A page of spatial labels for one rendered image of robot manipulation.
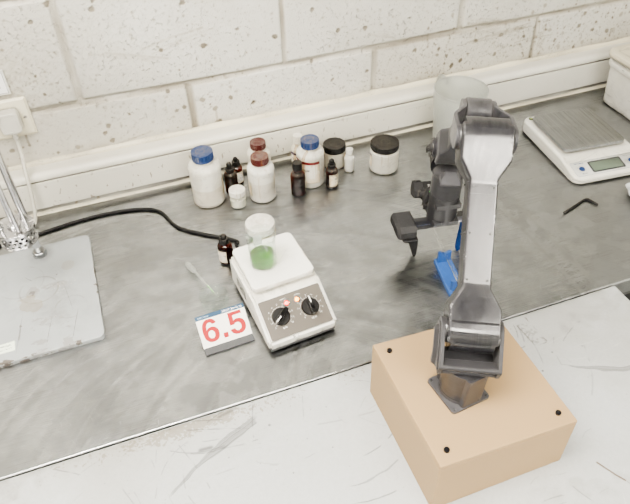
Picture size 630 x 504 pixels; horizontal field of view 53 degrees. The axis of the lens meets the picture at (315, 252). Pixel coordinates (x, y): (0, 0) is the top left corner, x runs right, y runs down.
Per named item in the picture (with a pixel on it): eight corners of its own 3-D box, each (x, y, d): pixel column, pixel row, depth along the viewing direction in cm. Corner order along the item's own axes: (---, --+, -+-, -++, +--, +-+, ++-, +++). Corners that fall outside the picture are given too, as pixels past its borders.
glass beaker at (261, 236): (242, 266, 116) (237, 232, 111) (262, 250, 119) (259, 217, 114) (267, 280, 113) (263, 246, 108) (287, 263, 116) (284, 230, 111)
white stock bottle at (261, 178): (281, 192, 146) (278, 152, 139) (266, 207, 142) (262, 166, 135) (260, 184, 148) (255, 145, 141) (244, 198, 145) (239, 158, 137)
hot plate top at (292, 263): (315, 273, 115) (315, 269, 114) (253, 294, 112) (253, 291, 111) (289, 234, 123) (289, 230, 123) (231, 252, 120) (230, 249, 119)
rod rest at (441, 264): (466, 295, 121) (469, 282, 118) (449, 298, 121) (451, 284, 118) (449, 260, 128) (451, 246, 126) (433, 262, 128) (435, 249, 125)
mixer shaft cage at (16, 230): (40, 246, 113) (-12, 124, 96) (0, 256, 111) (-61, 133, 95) (39, 224, 118) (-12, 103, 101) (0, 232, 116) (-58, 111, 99)
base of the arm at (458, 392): (490, 397, 91) (499, 371, 87) (453, 415, 88) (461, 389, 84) (460, 362, 95) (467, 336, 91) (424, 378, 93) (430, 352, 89)
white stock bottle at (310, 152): (307, 170, 152) (306, 128, 145) (330, 178, 150) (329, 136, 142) (292, 183, 149) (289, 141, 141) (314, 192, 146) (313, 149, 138)
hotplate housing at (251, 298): (337, 330, 115) (337, 299, 110) (270, 355, 112) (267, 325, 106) (289, 255, 130) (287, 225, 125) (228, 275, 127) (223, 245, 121)
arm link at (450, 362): (498, 384, 86) (509, 354, 81) (431, 378, 86) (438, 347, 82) (492, 346, 91) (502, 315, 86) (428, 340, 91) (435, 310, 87)
